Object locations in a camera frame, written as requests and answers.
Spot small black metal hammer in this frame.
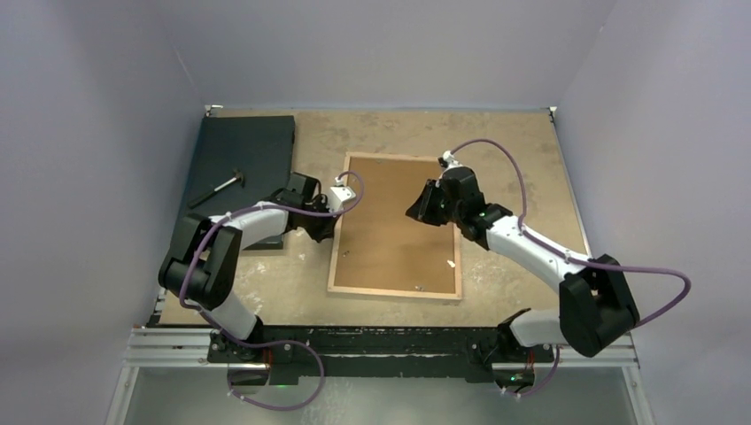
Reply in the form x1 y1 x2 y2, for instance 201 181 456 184
187 169 244 209

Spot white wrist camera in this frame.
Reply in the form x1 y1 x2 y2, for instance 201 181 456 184
324 181 357 213
438 151 458 169

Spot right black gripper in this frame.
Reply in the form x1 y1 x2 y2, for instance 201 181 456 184
405 180 463 228

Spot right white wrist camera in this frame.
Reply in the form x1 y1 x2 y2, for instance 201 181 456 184
438 151 458 169

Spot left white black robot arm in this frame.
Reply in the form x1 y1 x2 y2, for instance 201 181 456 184
158 173 362 362

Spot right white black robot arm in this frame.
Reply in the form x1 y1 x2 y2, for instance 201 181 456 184
406 166 640 360

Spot wooden picture frame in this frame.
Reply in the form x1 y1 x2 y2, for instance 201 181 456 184
326 151 463 301

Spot black flat box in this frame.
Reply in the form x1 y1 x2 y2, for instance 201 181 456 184
177 115 296 220

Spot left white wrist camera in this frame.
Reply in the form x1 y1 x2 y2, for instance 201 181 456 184
324 181 357 213

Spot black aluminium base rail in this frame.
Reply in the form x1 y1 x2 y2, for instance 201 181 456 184
125 326 638 385

